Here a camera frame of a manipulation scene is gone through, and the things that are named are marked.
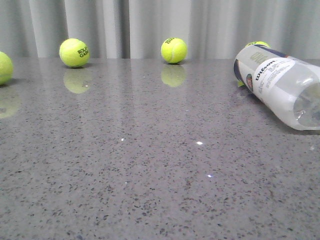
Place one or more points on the grey curtain backdrop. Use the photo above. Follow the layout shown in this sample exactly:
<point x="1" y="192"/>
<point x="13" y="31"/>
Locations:
<point x="212" y="29"/>

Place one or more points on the center back tennis ball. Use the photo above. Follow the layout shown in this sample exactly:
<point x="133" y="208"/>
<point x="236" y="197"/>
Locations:
<point x="173" y="50"/>

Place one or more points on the far left tennis ball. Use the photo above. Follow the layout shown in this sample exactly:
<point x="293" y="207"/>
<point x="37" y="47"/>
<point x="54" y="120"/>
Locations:
<point x="6" y="68"/>

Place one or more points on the clear Wilson tennis can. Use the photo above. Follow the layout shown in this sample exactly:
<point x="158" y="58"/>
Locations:
<point x="288" y="86"/>

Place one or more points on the Roland Garros tennis ball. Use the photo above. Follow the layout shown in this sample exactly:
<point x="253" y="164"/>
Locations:
<point x="74" y="53"/>

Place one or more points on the right back tennis ball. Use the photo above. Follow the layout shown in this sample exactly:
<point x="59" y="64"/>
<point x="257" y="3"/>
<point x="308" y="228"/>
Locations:
<point x="258" y="43"/>

